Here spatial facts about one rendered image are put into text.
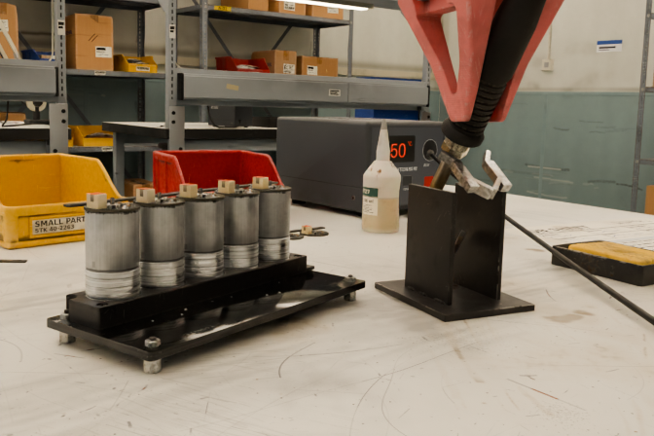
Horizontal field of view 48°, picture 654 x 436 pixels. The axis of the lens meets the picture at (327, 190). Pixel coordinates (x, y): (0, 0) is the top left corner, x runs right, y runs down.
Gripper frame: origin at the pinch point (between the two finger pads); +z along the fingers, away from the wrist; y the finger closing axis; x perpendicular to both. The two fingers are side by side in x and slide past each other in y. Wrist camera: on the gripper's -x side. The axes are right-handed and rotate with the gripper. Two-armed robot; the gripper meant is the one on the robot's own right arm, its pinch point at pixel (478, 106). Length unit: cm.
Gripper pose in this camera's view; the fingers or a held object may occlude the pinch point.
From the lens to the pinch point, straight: 41.0
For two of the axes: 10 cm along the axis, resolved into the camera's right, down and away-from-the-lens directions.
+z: 0.0, 10.0, 0.7
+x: 4.3, 0.7, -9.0
